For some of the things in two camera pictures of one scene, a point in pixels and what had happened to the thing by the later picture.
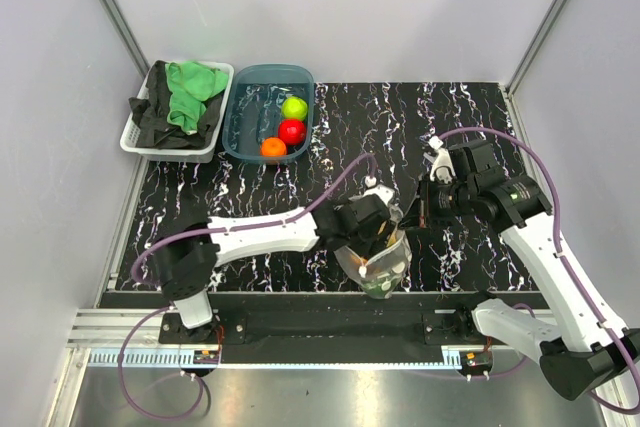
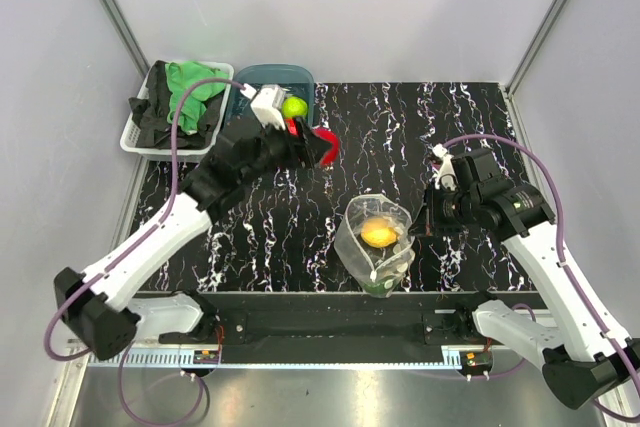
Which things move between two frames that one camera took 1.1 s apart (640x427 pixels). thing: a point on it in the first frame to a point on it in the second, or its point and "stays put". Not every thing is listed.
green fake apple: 294,107 stays put
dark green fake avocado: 378,289 stays put
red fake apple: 293,131 stays put
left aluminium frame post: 112,10 stays put
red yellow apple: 359,260 to 330,157
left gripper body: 366,245 to 280,149
